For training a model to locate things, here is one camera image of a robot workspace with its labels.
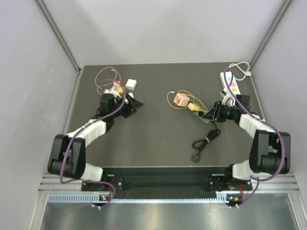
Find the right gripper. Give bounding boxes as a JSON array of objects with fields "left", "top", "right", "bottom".
[{"left": 203, "top": 101, "right": 238, "bottom": 123}]

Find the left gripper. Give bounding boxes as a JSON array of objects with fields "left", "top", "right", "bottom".
[{"left": 111, "top": 92, "right": 144, "bottom": 118}]

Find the green power strip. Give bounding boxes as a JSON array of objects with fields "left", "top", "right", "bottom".
[{"left": 189, "top": 101, "right": 211, "bottom": 124}]

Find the orange small charger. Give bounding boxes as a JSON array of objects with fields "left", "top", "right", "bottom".
[{"left": 188, "top": 103, "right": 200, "bottom": 112}]

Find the white charger plug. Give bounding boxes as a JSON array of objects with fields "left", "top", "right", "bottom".
[{"left": 125, "top": 79, "right": 137, "bottom": 91}]

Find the pink charger plug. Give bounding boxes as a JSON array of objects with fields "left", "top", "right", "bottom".
[{"left": 113, "top": 81, "right": 120, "bottom": 88}]

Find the white power strip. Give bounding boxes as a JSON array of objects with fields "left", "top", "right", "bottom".
[{"left": 220, "top": 71, "right": 241, "bottom": 96}]

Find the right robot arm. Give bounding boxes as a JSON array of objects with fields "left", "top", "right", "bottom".
[{"left": 201, "top": 95, "right": 291, "bottom": 190}]

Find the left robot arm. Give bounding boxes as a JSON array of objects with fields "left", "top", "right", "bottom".
[{"left": 47, "top": 92, "right": 144, "bottom": 190}]

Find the pink giraffe cube charger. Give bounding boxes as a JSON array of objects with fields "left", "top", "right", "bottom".
[{"left": 173, "top": 93, "right": 190, "bottom": 107}]

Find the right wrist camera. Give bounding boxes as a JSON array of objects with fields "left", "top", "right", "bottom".
[{"left": 221, "top": 88, "right": 236, "bottom": 107}]

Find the yellow charger cable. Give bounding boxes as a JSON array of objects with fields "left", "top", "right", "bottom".
[{"left": 166, "top": 90, "right": 208, "bottom": 111}]

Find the black power cord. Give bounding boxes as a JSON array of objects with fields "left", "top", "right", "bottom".
[{"left": 190, "top": 122, "right": 221, "bottom": 163}]

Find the pink charger cable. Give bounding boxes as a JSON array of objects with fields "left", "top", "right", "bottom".
[{"left": 94, "top": 67, "right": 122, "bottom": 94}]

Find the white charger cable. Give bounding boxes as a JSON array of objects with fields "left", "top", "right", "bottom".
[{"left": 229, "top": 61, "right": 252, "bottom": 81}]

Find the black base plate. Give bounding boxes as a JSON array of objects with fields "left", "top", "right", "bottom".
[{"left": 81, "top": 166, "right": 255, "bottom": 208}]

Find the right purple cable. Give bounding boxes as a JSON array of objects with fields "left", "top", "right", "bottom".
[{"left": 224, "top": 68, "right": 286, "bottom": 207}]

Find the grey slotted cable duct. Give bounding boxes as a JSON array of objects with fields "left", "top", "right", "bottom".
[{"left": 48, "top": 194, "right": 239, "bottom": 204}]

